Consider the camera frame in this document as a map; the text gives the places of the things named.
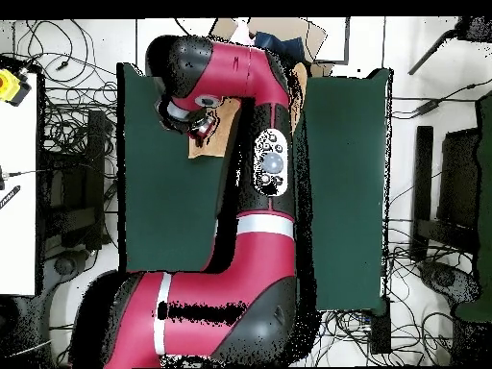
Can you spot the dark green table cloth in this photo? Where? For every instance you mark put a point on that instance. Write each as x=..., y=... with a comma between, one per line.
x=346, y=192

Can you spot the white desk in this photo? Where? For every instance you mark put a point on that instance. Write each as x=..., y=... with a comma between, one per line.
x=17, y=230

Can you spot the green cloth covered table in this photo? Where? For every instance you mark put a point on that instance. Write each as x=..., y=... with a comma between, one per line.
x=485, y=192

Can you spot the brown cardboard box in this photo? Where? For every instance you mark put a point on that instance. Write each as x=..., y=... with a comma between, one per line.
x=319, y=34

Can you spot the blue denim jeans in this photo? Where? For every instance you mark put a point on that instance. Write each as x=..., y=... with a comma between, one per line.
x=284, y=44

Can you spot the black stand base with caster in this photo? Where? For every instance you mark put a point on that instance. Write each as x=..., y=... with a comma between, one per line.
x=63, y=266
x=444, y=277

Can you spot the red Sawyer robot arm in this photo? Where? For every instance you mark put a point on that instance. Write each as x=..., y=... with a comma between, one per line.
x=253, y=261

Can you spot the black tripod leg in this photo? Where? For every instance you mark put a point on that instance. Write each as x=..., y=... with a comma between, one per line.
x=476, y=29

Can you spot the yellow emergency stop button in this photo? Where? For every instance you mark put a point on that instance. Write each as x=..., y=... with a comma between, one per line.
x=9, y=86

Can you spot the pink garment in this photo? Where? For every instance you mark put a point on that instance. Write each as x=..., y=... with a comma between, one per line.
x=241, y=32

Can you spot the orange terry towel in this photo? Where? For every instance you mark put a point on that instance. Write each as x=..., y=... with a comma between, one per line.
x=221, y=130

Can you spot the black frame stand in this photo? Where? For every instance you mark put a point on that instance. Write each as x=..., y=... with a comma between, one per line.
x=94, y=153

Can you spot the black flat tool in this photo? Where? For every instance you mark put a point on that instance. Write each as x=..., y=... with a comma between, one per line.
x=9, y=196

